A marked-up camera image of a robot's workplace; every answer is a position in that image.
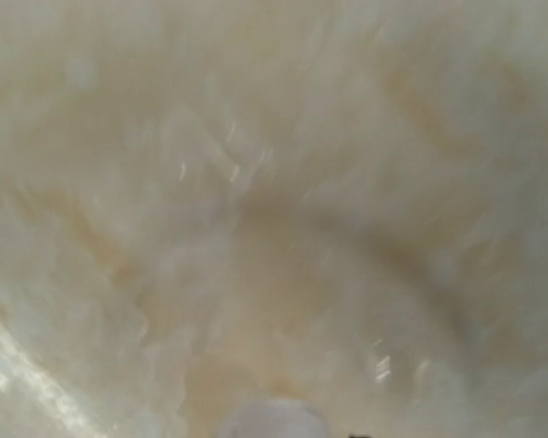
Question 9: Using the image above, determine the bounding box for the white bottle cap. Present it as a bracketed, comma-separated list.
[215, 398, 331, 438]

